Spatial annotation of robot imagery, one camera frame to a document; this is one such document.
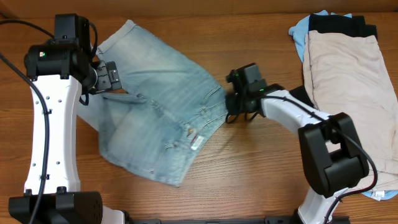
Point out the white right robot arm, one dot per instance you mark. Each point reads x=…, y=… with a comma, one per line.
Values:
x=333, y=158

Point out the black folded garment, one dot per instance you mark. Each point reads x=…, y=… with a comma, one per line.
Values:
x=324, y=24

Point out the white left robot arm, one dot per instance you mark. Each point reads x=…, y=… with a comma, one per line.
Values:
x=58, y=72

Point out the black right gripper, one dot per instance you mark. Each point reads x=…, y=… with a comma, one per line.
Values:
x=234, y=99

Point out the light blue denim jeans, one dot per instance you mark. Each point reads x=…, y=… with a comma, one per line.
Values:
x=170, y=106

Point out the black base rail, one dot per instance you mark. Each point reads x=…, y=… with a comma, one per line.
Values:
x=217, y=221

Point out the beige folded garment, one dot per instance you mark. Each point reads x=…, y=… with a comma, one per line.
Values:
x=348, y=74

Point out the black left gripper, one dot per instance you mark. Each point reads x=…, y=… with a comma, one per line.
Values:
x=101, y=78

